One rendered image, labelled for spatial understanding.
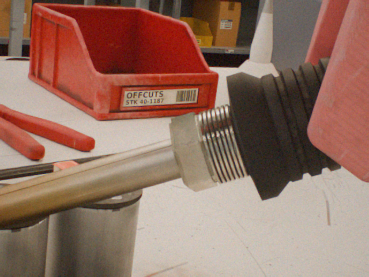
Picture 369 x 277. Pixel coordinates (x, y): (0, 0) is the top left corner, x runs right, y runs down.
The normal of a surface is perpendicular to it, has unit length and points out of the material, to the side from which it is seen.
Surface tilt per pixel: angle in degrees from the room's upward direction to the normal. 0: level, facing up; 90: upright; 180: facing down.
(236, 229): 0
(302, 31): 90
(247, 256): 0
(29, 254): 90
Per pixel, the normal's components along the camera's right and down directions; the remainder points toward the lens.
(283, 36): -0.97, -0.06
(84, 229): -0.01, 0.28
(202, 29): -0.88, -0.01
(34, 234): 0.85, 0.25
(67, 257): -0.36, 0.22
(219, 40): 0.51, 0.30
